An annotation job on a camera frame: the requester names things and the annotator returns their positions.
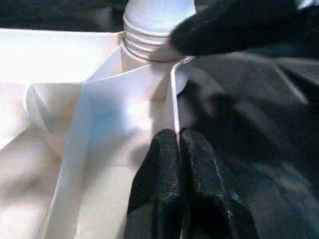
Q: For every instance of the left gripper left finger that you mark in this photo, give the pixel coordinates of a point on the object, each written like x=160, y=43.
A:
x=159, y=184

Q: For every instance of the white plastic table leg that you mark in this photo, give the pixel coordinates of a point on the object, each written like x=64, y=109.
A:
x=154, y=30

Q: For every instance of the black work mat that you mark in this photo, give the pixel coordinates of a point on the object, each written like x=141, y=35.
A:
x=249, y=112

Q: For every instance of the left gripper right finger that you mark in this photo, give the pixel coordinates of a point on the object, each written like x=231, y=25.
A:
x=211, y=199

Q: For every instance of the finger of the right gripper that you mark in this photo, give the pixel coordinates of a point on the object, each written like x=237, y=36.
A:
x=236, y=30

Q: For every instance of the white table frame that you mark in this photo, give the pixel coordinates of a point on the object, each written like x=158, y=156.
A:
x=74, y=124

